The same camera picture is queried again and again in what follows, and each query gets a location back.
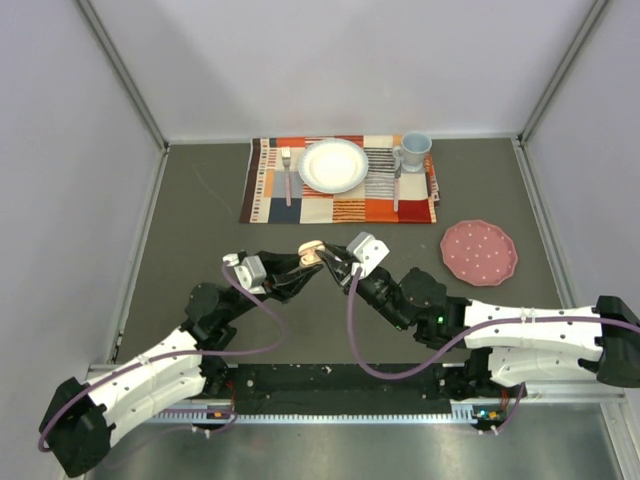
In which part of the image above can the aluminium frame post left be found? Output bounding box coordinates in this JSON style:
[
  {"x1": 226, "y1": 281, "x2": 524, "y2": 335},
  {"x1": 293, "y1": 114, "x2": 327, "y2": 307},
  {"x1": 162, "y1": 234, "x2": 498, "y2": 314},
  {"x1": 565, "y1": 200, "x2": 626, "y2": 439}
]
[{"x1": 73, "y1": 0, "x2": 169, "y2": 151}]

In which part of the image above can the aluminium frame post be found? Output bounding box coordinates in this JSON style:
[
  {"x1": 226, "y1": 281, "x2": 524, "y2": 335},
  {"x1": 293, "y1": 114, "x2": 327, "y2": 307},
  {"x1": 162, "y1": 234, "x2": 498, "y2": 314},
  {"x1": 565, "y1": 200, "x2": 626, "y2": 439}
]
[
  {"x1": 73, "y1": 0, "x2": 169, "y2": 151},
  {"x1": 517, "y1": 0, "x2": 613, "y2": 148}
]

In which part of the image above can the pink dotted plate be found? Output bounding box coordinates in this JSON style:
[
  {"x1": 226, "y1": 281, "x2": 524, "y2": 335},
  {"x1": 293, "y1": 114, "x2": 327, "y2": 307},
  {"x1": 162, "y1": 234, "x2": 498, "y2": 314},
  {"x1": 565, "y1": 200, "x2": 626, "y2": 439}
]
[{"x1": 440, "y1": 220, "x2": 518, "y2": 287}]

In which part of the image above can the light blue mug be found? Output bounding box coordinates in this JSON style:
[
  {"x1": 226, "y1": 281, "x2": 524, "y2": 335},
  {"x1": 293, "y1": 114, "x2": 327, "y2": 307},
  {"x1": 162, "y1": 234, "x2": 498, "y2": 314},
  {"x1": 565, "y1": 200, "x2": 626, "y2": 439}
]
[{"x1": 392, "y1": 131, "x2": 432, "y2": 173}]

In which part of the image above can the aluminium frame post right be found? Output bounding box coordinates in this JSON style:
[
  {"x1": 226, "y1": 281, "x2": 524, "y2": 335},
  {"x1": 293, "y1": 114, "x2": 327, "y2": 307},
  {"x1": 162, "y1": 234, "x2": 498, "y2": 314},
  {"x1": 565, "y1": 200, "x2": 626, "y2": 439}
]
[{"x1": 517, "y1": 0, "x2": 613, "y2": 148}]

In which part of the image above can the grey slotted cable duct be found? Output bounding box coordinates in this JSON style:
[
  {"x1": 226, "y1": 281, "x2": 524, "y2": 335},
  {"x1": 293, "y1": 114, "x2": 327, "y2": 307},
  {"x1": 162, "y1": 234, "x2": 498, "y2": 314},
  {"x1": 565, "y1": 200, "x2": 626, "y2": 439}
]
[{"x1": 150, "y1": 403, "x2": 498, "y2": 425}]

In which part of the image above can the pink handled metal fork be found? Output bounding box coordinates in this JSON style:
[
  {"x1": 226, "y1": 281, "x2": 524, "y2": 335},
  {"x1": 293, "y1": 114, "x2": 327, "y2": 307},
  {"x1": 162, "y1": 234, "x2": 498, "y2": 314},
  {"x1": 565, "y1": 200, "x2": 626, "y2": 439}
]
[{"x1": 280, "y1": 146, "x2": 292, "y2": 208}]

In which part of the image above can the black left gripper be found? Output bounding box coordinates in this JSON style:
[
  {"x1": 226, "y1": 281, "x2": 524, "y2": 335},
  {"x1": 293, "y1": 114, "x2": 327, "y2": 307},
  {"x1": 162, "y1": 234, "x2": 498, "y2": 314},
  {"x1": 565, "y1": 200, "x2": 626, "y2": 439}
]
[{"x1": 222, "y1": 250, "x2": 322, "y2": 323}]

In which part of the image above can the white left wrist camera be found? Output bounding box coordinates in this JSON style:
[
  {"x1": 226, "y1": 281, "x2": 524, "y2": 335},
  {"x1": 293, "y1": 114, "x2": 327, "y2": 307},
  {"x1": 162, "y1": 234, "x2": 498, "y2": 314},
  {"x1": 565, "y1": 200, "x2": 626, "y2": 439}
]
[{"x1": 222, "y1": 253, "x2": 267, "y2": 295}]

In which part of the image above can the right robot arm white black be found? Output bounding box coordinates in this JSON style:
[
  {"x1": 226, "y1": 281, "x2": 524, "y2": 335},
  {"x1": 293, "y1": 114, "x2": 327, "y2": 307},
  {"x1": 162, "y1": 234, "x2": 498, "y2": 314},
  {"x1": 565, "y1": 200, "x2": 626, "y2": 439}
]
[{"x1": 316, "y1": 240, "x2": 639, "y2": 396}]

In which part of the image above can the beige case with black oval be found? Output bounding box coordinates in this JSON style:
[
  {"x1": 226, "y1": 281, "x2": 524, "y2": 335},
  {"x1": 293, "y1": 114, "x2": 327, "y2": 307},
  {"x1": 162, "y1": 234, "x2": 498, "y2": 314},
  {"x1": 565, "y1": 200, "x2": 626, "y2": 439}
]
[{"x1": 298, "y1": 240, "x2": 325, "y2": 268}]

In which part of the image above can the pink handled knife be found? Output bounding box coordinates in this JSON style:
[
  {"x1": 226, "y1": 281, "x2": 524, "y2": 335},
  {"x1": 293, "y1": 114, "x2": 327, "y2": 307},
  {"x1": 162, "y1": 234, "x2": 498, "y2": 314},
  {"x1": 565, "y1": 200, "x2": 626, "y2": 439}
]
[{"x1": 393, "y1": 166, "x2": 401, "y2": 213}]

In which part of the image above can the white plate with blue rim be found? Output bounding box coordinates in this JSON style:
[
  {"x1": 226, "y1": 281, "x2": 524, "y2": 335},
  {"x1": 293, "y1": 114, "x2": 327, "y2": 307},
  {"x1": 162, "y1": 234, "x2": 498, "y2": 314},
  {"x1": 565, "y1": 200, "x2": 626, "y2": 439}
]
[{"x1": 298, "y1": 138, "x2": 369, "y2": 194}]

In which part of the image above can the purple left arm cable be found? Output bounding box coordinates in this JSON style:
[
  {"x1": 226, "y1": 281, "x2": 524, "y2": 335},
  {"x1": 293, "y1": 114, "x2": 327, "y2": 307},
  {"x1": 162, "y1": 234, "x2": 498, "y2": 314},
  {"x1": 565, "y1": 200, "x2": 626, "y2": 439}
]
[{"x1": 38, "y1": 262, "x2": 287, "y2": 454}]

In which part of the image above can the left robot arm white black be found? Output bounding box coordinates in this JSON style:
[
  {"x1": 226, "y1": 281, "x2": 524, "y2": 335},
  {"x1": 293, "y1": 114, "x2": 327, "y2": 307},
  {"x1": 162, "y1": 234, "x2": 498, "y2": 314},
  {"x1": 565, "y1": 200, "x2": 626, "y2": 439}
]
[{"x1": 38, "y1": 251, "x2": 322, "y2": 478}]

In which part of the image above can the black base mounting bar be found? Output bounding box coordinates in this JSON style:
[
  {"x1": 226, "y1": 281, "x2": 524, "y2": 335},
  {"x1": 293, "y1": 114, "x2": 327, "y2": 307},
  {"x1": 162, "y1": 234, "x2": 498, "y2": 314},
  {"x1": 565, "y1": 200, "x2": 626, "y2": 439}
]
[{"x1": 226, "y1": 364, "x2": 477, "y2": 415}]

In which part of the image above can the multicoloured patchwork placemat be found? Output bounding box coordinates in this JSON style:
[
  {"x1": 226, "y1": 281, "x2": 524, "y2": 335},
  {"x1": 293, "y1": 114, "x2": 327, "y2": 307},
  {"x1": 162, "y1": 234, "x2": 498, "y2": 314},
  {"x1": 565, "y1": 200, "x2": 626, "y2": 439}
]
[{"x1": 239, "y1": 135, "x2": 439, "y2": 225}]

